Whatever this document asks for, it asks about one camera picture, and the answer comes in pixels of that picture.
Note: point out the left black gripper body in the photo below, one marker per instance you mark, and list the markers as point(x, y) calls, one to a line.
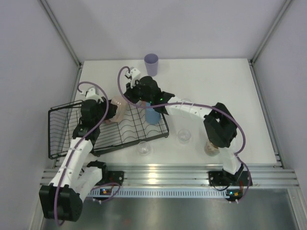
point(104, 107)

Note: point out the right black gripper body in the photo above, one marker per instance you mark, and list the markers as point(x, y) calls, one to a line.
point(135, 93)

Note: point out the pale pink iridescent mug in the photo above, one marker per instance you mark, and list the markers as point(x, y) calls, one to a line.
point(122, 106)

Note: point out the blue plastic tumbler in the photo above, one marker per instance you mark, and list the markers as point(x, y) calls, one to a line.
point(151, 116)

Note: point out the purple plastic tumbler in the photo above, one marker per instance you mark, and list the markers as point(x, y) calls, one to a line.
point(151, 63)

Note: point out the cream seashell mug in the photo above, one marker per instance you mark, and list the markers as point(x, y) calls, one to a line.
point(210, 149)

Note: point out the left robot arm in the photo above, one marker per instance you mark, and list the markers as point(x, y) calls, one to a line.
point(63, 198)

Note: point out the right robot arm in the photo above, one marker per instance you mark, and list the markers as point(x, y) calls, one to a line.
point(220, 126)

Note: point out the clear glass lower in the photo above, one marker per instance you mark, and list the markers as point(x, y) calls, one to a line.
point(143, 148)

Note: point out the clear glass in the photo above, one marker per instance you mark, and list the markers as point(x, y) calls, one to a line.
point(143, 148)
point(186, 100)
point(184, 136)

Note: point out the clear glass upper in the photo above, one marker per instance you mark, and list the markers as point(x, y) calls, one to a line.
point(186, 100)

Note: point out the clear glass middle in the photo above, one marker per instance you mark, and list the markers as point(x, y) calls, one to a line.
point(184, 136)

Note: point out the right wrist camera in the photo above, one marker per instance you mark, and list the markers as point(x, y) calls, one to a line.
point(134, 75)

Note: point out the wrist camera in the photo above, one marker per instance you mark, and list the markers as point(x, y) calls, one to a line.
point(91, 94)
point(134, 75)

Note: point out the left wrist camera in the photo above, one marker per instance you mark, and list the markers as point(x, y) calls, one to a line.
point(91, 94)

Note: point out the black wire dish rack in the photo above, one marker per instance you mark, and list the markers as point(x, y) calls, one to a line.
point(134, 128)

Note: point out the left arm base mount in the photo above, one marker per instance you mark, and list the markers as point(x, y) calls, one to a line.
point(108, 176)

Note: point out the perforated cable tray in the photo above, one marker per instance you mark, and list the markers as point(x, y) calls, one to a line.
point(157, 193)

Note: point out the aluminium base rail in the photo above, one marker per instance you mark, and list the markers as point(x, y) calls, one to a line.
point(163, 175)

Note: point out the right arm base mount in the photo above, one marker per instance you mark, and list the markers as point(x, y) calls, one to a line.
point(220, 178)

